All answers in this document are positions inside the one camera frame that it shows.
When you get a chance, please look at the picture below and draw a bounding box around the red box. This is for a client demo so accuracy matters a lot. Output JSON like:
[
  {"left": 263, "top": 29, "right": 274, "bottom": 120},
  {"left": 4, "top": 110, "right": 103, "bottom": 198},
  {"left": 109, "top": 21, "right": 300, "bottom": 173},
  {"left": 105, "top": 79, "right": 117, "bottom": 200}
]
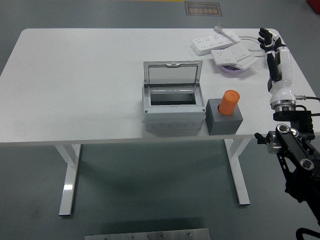
[{"left": 306, "top": 0, "right": 320, "bottom": 15}]

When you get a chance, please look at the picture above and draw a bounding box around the brown floor sign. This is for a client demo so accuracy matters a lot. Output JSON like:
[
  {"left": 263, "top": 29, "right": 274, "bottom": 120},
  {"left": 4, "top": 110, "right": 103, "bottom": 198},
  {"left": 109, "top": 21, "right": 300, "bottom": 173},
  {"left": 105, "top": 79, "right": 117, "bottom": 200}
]
[{"left": 184, "top": 1, "right": 223, "bottom": 18}]

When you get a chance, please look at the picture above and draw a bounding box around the transparent hinged box lid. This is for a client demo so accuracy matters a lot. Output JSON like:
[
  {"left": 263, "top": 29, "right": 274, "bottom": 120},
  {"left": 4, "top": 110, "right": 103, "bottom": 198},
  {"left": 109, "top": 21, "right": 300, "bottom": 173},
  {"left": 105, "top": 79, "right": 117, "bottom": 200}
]
[{"left": 143, "top": 60, "right": 203, "bottom": 88}]

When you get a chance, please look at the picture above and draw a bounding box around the orange cylindrical battery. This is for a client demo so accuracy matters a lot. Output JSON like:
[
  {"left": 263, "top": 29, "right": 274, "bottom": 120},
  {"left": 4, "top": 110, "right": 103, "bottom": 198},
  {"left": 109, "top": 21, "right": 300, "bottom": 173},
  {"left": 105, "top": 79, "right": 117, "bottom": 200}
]
[{"left": 217, "top": 89, "right": 241, "bottom": 116}]

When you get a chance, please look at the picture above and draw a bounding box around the grey metal plate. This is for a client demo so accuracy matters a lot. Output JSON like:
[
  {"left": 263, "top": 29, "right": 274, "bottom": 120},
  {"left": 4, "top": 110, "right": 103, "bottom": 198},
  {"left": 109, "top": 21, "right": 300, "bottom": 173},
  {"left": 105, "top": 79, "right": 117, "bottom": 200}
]
[{"left": 84, "top": 227, "right": 211, "bottom": 240}]

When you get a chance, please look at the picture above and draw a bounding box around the long white power strip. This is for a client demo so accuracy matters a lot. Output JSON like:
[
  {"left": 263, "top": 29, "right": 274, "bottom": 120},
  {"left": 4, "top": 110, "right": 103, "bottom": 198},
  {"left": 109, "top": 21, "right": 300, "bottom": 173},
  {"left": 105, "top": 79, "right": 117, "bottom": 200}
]
[{"left": 191, "top": 33, "right": 237, "bottom": 56}]

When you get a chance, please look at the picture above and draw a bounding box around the white power cord with plug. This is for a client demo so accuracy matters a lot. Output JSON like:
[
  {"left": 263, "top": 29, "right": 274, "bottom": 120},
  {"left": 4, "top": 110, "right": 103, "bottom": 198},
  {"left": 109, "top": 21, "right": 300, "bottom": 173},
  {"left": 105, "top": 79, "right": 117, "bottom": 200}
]
[{"left": 213, "top": 23, "right": 266, "bottom": 58}]

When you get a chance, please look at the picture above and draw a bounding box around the large white wall socket panel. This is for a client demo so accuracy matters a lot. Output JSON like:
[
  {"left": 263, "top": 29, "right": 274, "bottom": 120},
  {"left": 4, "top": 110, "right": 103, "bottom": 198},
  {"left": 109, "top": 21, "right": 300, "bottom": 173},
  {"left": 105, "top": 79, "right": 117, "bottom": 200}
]
[{"left": 210, "top": 46, "right": 252, "bottom": 67}]

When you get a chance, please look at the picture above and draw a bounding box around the grey plastic electrical box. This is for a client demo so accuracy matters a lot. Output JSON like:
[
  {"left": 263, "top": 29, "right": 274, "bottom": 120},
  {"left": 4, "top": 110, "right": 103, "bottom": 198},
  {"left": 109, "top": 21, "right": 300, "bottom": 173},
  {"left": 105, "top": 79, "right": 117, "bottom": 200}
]
[{"left": 141, "top": 81, "right": 206, "bottom": 132}]

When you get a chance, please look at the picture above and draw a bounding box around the purple round bowl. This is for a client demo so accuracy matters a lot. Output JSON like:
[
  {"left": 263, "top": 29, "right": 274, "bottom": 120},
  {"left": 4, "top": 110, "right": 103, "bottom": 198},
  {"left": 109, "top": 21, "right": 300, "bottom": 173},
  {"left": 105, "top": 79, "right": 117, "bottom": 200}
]
[{"left": 219, "top": 63, "right": 247, "bottom": 75}]

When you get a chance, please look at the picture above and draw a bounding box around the white table leg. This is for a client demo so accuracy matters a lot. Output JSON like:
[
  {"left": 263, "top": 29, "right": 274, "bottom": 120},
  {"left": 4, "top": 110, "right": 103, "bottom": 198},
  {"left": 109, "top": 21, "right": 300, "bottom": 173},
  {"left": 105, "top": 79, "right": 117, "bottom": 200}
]
[
  {"left": 223, "top": 138, "right": 252, "bottom": 206},
  {"left": 54, "top": 144, "right": 82, "bottom": 216}
]

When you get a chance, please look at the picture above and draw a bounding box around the grey block battery holder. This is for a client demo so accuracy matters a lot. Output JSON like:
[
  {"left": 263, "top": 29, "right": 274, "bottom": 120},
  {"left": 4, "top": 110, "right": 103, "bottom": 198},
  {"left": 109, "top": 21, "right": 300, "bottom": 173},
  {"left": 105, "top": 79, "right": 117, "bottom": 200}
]
[{"left": 205, "top": 97, "right": 244, "bottom": 136}]

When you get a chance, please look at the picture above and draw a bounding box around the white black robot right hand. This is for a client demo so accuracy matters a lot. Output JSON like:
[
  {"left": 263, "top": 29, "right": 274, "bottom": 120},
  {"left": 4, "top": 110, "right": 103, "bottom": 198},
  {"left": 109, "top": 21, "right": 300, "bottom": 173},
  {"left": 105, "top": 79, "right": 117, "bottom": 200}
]
[{"left": 257, "top": 26, "right": 297, "bottom": 105}]

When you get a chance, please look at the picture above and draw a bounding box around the small white switch panel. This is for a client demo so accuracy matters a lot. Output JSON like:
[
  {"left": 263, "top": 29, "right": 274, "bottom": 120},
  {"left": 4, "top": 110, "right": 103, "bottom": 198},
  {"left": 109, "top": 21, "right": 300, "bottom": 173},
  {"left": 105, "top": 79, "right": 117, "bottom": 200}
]
[{"left": 233, "top": 56, "right": 257, "bottom": 71}]

